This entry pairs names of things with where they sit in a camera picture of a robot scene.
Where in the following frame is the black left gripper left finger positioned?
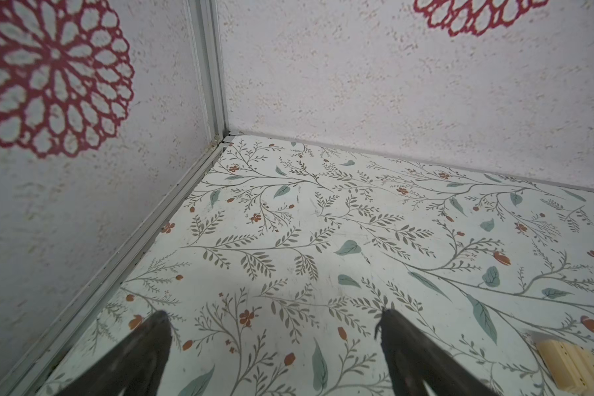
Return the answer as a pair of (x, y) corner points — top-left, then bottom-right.
(59, 310), (173, 395)

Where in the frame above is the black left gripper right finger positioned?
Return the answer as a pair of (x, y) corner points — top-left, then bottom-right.
(376, 309), (494, 396)

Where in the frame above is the plain light wood block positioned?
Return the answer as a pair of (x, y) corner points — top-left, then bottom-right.
(536, 339), (594, 395)

